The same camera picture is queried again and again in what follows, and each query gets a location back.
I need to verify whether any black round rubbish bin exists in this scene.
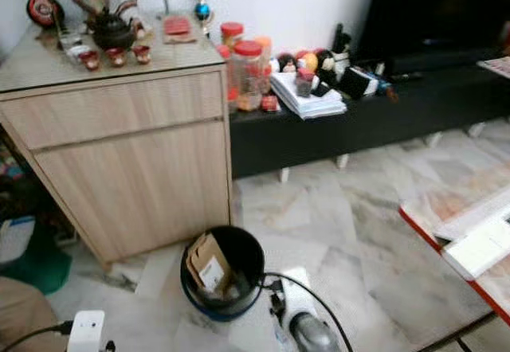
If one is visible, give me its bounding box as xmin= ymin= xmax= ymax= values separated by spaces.
xmin=179 ymin=225 xmax=267 ymax=323

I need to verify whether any white blue box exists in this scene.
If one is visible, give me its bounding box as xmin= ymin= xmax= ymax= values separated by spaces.
xmin=0 ymin=216 xmax=37 ymax=266

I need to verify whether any green bag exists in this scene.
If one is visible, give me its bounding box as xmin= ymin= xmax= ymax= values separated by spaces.
xmin=0 ymin=239 xmax=73 ymax=295

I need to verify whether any small red tea cup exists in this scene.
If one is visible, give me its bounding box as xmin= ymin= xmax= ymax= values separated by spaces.
xmin=108 ymin=47 xmax=128 ymax=68
xmin=80 ymin=50 xmax=100 ymax=72
xmin=133 ymin=44 xmax=152 ymax=65

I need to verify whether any light wooden cabinet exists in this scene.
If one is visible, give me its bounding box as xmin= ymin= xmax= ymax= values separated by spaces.
xmin=0 ymin=41 xmax=237 ymax=267

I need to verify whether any round red black ornament plate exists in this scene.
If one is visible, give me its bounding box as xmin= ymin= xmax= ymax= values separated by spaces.
xmin=25 ymin=0 xmax=64 ymax=29

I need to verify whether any person's leg in beige trousers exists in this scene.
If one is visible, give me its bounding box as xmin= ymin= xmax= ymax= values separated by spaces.
xmin=0 ymin=276 xmax=66 ymax=352

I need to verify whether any black teapot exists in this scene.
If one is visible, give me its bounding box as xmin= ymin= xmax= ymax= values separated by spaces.
xmin=91 ymin=8 xmax=138 ymax=52

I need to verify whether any red box on tray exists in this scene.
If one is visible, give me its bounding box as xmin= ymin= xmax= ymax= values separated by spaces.
xmin=163 ymin=14 xmax=193 ymax=43

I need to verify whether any brown paper bag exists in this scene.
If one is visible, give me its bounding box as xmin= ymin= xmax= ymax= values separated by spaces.
xmin=186 ymin=232 xmax=233 ymax=294

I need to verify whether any blue ball ornament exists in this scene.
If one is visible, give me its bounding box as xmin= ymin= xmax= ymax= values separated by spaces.
xmin=194 ymin=1 xmax=213 ymax=22

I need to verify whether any large red-lidded plastic jar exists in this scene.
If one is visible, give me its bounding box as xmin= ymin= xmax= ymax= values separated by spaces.
xmin=230 ymin=41 xmax=266 ymax=113

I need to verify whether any small red-lidded plastic jar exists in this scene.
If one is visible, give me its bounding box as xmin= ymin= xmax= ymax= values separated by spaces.
xmin=220 ymin=22 xmax=245 ymax=50

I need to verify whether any orange-lidded plastic jar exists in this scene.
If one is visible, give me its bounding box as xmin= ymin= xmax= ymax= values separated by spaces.
xmin=254 ymin=35 xmax=273 ymax=68

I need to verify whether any stack of white papers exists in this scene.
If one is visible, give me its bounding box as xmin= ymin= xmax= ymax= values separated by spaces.
xmin=269 ymin=71 xmax=348 ymax=120

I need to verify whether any black box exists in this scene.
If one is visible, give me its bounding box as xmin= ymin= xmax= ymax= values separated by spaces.
xmin=338 ymin=65 xmax=380 ymax=100

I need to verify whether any low black TV console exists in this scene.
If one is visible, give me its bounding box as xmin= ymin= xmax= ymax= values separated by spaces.
xmin=228 ymin=53 xmax=510 ymax=181

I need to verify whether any black television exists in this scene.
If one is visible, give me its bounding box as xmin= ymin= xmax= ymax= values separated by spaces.
xmin=354 ymin=0 xmax=510 ymax=63

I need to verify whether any red-edged coffee table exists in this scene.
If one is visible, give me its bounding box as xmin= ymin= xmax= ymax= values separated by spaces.
xmin=398 ymin=178 xmax=510 ymax=327

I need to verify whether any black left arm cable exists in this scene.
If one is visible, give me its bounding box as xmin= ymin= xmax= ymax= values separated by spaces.
xmin=0 ymin=320 xmax=77 ymax=352

